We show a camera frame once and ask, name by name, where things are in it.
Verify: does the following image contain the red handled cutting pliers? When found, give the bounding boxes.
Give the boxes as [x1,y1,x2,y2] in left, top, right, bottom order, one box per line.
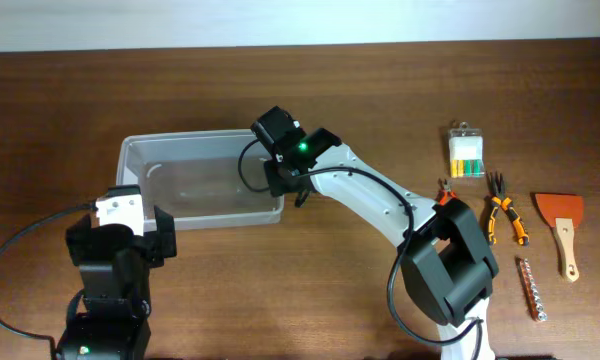
[436,179,458,205]

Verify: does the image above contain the orange handled needle-nose pliers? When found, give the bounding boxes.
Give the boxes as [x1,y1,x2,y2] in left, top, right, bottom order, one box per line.
[486,172,530,246]

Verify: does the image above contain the strip of screwdriver bits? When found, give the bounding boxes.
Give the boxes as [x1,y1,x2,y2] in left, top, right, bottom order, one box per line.
[516,257,548,322]

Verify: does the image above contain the scraper with wooden handle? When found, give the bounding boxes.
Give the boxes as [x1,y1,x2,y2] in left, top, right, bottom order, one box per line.
[534,193,584,283]

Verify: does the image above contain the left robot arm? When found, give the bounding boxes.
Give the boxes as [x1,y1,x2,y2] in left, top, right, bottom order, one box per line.
[52,185,177,360]

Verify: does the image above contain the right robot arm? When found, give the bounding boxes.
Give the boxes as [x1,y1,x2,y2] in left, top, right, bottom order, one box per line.
[251,106,499,359]

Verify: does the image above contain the clear plastic container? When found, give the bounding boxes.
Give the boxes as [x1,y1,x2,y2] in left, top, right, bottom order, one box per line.
[116,129,284,231]

